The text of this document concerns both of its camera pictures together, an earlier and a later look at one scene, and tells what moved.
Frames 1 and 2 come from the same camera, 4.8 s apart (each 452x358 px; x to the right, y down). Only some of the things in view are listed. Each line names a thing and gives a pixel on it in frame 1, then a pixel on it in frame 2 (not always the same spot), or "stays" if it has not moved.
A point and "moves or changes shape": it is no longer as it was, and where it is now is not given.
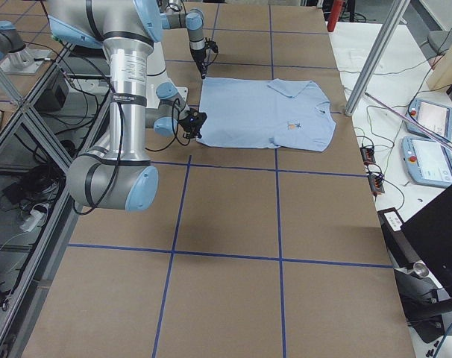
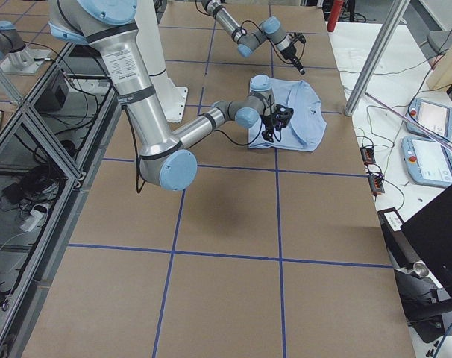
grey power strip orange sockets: x=368 y=155 stays
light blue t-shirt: x=265 y=113 moves or changes shape
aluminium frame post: x=395 y=14 stays
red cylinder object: x=336 y=12 stays
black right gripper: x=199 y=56 -> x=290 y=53
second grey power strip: x=376 y=183 stays
